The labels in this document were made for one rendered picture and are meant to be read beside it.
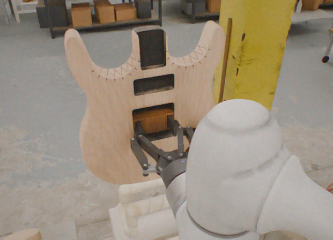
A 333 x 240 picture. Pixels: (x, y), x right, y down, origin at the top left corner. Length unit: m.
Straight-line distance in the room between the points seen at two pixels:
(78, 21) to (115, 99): 4.78
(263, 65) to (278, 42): 0.14
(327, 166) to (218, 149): 2.73
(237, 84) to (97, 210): 1.37
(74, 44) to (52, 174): 2.26
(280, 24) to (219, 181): 1.45
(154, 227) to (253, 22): 1.10
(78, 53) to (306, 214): 0.47
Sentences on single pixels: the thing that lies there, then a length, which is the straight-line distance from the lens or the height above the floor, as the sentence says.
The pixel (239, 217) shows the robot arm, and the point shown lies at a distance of 0.39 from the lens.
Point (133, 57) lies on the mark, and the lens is 0.68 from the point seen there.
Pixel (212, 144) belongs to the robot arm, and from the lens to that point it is 0.35.
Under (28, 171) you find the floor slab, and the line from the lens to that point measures 2.93.
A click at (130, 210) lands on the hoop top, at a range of 0.89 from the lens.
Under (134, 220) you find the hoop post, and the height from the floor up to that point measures 1.17.
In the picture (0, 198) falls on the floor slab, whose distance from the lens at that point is 2.80.
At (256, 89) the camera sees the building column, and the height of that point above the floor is 0.99.
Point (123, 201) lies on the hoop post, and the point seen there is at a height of 1.16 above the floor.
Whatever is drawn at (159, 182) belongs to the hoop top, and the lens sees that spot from 0.96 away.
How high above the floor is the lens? 1.90
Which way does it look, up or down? 36 degrees down
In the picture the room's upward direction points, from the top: straight up
